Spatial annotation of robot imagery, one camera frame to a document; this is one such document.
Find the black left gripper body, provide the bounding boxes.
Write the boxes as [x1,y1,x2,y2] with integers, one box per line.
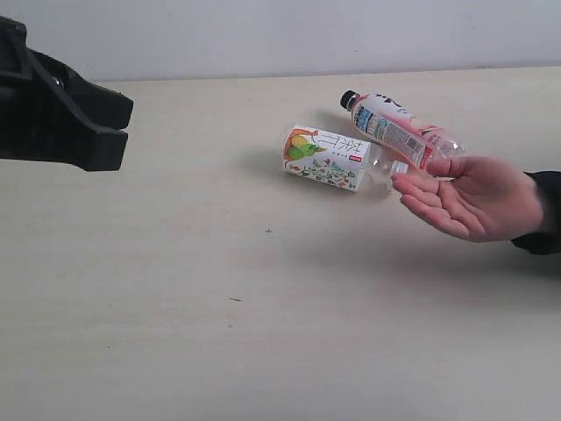
[1,17,33,159]

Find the peach drink bottle black cap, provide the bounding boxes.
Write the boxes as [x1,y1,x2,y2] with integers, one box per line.
[340,90,465,171]

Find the fruit tea bottle white label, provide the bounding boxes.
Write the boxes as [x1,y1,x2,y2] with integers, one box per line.
[281,125,409,192]

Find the person's open hand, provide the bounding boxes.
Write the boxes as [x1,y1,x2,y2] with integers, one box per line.
[392,156,543,243]

